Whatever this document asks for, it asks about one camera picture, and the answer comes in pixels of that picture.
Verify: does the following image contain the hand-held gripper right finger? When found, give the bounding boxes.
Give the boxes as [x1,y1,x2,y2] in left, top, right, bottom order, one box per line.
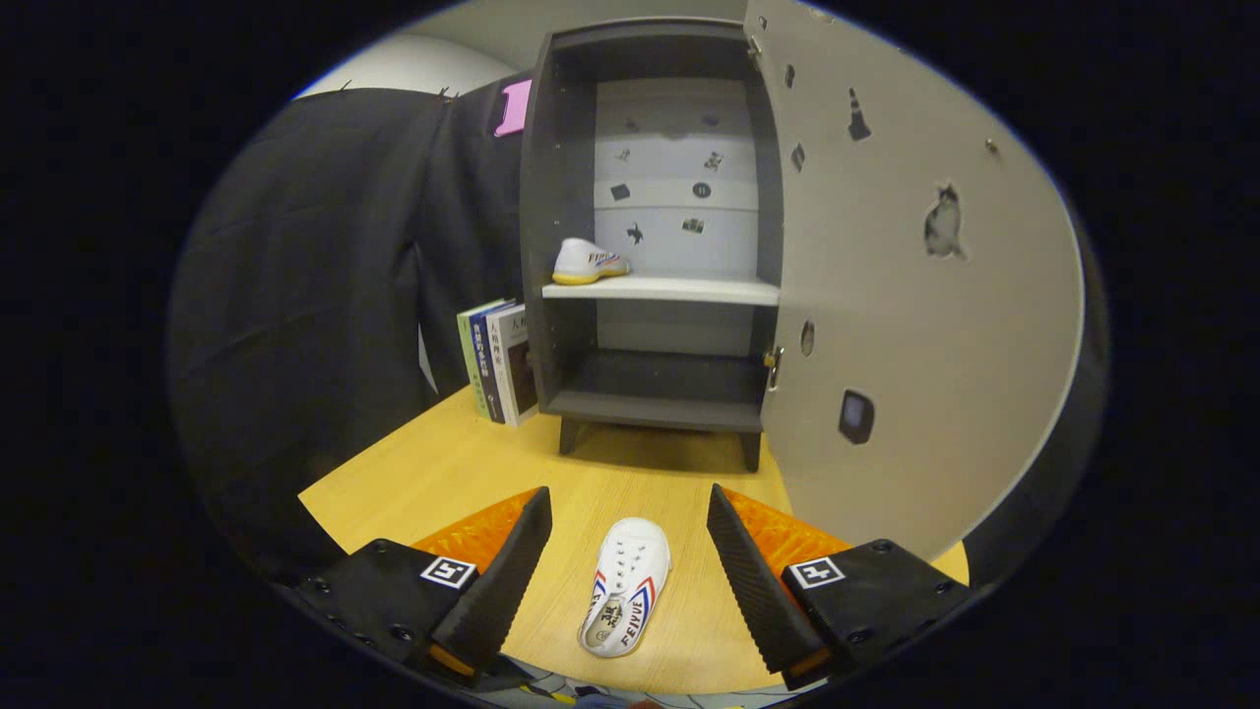
[707,483,974,692]

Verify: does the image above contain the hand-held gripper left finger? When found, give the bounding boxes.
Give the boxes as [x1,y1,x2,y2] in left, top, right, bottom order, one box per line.
[285,486,554,688]

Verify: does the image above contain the white canvas shoe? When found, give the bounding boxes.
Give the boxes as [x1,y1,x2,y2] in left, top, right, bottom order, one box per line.
[578,517,672,659]
[551,237,631,287]

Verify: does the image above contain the grey shoe cabinet door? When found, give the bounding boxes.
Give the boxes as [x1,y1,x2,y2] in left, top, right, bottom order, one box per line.
[743,0,1089,564]

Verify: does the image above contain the white cabinet shelf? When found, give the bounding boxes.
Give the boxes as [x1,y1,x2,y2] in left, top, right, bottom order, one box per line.
[541,274,781,307]

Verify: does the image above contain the blue book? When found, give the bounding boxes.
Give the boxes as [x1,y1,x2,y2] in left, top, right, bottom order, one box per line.
[469,302,518,426]

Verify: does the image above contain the white book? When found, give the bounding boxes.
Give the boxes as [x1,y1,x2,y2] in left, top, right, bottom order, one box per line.
[487,304,540,428]

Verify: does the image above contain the black backdrop cloth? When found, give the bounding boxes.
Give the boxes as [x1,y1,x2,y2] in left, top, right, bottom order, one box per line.
[167,74,537,582]

